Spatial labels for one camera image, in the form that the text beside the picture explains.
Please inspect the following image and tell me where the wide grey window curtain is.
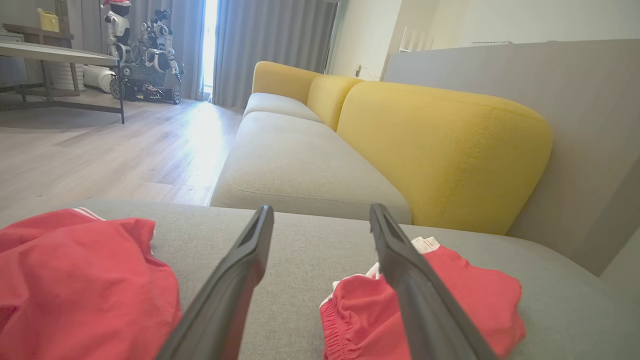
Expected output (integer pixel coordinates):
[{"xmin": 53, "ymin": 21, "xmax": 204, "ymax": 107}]
[{"xmin": 212, "ymin": 0, "xmax": 339, "ymax": 109}]

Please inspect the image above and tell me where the short grey sofa seat cushion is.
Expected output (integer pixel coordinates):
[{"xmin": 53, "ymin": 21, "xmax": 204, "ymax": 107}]
[{"xmin": 243, "ymin": 92, "xmax": 323, "ymax": 124}]

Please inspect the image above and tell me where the red shorts white stripe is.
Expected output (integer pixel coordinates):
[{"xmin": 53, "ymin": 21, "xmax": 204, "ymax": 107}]
[{"xmin": 320, "ymin": 236, "xmax": 527, "ymax": 360}]

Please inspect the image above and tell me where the red white basketball jersey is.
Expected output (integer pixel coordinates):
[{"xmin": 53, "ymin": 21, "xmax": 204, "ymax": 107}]
[{"xmin": 0, "ymin": 207, "xmax": 182, "ymax": 360}]

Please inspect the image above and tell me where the brown wooden shelf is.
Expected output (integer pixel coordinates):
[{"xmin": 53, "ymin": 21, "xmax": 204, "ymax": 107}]
[{"xmin": 2, "ymin": 23, "xmax": 82, "ymax": 97}]

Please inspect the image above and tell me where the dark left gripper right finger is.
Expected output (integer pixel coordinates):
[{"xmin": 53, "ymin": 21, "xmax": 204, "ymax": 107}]
[{"xmin": 369, "ymin": 202, "xmax": 501, "ymax": 360}]

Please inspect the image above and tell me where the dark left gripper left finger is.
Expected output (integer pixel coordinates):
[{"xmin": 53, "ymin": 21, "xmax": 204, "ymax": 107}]
[{"xmin": 155, "ymin": 205, "xmax": 275, "ymax": 360}]

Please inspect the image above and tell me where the white chair frame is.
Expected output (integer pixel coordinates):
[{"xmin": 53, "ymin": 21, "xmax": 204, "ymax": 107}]
[{"xmin": 398, "ymin": 26, "xmax": 437, "ymax": 54}]

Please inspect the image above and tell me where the large grey sofa chaise cushion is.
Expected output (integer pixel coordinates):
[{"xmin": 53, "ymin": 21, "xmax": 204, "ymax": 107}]
[{"xmin": 0, "ymin": 200, "xmax": 640, "ymax": 360}]

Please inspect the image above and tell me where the long grey sofa seat cushion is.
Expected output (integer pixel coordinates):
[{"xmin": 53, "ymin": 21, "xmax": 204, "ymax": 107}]
[{"xmin": 210, "ymin": 111, "xmax": 413, "ymax": 225}]

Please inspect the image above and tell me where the small yellow sofa back cushion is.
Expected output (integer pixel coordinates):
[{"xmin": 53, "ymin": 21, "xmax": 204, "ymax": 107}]
[{"xmin": 251, "ymin": 61, "xmax": 322, "ymax": 105}]

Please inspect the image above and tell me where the white cylindrical appliance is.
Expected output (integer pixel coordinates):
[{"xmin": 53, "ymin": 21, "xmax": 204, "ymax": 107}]
[{"xmin": 82, "ymin": 65, "xmax": 119, "ymax": 94}]

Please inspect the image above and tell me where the grey top metal leg table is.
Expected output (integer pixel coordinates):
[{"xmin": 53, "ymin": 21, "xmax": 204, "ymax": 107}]
[{"xmin": 0, "ymin": 41, "xmax": 126, "ymax": 125}]

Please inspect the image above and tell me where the yellow plastic container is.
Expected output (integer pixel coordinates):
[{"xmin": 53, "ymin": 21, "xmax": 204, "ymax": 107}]
[{"xmin": 37, "ymin": 7, "xmax": 60, "ymax": 34}]

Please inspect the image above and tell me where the large yellow sofa back cushion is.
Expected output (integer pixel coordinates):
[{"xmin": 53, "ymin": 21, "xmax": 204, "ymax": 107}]
[{"xmin": 336, "ymin": 81, "xmax": 554, "ymax": 236}]

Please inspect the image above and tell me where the middle yellow sofa back cushion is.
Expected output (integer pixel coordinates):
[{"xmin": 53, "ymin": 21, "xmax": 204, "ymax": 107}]
[{"xmin": 306, "ymin": 74, "xmax": 364, "ymax": 132}]

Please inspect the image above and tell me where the white robot on wheeled base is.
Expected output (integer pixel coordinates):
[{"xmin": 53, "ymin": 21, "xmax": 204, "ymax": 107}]
[{"xmin": 110, "ymin": 9, "xmax": 184, "ymax": 105}]

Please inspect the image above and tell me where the white humanoid robot santa hat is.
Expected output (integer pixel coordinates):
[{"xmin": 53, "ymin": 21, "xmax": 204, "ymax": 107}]
[{"xmin": 101, "ymin": 0, "xmax": 134, "ymax": 64}]

